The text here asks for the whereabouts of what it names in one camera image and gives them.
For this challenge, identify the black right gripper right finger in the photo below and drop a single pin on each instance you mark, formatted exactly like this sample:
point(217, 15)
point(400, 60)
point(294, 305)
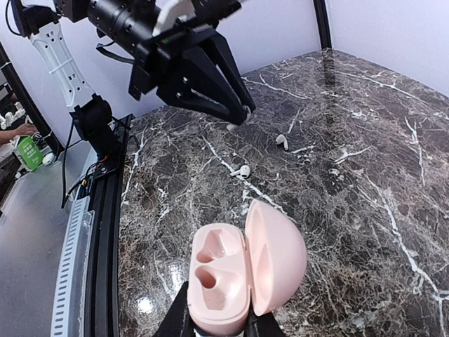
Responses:
point(262, 326)

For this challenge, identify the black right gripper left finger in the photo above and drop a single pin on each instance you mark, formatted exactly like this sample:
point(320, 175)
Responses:
point(178, 322)

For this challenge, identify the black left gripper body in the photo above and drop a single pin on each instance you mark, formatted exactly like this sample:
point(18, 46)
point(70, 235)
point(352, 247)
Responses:
point(152, 60)

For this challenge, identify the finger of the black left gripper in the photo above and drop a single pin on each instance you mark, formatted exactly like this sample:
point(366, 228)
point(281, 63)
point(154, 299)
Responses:
point(196, 102)
point(223, 58)

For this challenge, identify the pink earbud charging case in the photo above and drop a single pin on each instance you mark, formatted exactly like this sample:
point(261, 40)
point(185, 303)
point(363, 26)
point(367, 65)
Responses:
point(234, 272)

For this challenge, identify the person in beige shirt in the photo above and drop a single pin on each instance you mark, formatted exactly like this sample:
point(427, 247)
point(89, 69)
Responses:
point(22, 130)

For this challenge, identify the green white box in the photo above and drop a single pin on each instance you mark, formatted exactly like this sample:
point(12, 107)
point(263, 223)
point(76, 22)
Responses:
point(27, 152)

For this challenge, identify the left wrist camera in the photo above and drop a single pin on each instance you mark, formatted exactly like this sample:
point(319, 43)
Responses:
point(193, 13)

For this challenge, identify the black front aluminium rail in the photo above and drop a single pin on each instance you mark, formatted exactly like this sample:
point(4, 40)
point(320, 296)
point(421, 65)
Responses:
point(101, 306)

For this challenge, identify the black right frame post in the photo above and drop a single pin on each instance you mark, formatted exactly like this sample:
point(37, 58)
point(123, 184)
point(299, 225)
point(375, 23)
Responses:
point(323, 24)

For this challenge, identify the white slotted cable duct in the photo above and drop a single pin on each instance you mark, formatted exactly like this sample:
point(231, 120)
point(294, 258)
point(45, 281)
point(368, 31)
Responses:
point(70, 290)

